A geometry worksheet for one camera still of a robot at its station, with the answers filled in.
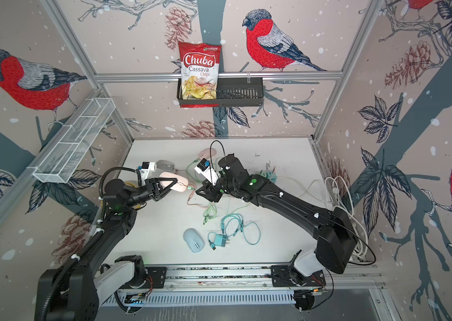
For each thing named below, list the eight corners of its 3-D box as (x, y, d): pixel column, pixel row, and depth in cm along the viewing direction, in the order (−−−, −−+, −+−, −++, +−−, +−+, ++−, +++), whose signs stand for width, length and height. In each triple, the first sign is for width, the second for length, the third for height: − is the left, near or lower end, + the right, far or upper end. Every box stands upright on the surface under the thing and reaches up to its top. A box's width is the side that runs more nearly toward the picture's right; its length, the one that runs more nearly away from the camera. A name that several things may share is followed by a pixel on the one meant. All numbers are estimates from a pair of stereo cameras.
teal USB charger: (213, 244, 83) (213, 243, 81) (216, 235, 85) (215, 233, 84) (228, 248, 82) (228, 246, 80) (230, 238, 84) (230, 236, 83)
